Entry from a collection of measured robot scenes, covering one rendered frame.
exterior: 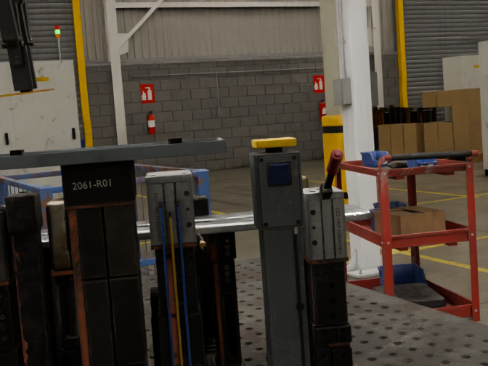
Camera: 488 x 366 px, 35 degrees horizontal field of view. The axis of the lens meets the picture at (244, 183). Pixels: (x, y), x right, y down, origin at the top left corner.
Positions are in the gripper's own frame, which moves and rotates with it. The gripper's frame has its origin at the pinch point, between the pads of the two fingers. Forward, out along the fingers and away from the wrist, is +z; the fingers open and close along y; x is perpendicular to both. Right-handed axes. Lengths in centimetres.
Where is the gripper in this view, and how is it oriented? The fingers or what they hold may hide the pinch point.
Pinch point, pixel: (22, 67)
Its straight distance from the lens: 129.9
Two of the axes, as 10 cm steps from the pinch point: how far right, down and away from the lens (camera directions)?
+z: 1.3, 9.8, 1.6
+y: -0.2, -1.5, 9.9
